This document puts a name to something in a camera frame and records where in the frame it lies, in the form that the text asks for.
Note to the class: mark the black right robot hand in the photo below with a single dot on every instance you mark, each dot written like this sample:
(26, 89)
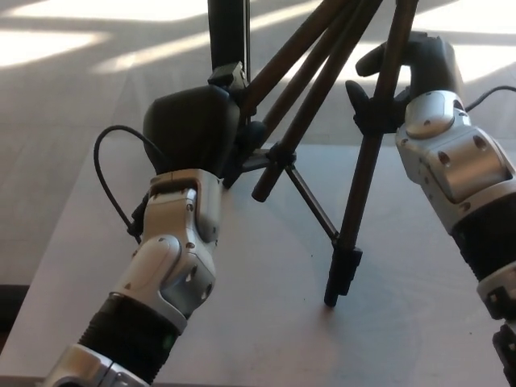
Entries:
(435, 64)

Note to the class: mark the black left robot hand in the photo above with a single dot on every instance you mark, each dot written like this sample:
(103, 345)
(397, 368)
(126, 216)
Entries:
(189, 129)

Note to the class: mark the bronze tripod with black joints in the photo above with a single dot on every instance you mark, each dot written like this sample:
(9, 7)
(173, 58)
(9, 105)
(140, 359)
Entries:
(359, 193)

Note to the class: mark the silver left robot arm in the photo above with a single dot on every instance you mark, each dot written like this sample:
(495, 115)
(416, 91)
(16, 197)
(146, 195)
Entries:
(161, 262)

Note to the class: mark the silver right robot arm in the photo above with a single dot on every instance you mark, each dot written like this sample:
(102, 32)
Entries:
(455, 161)

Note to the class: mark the black vertical pillar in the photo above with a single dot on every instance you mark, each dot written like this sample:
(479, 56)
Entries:
(225, 32)

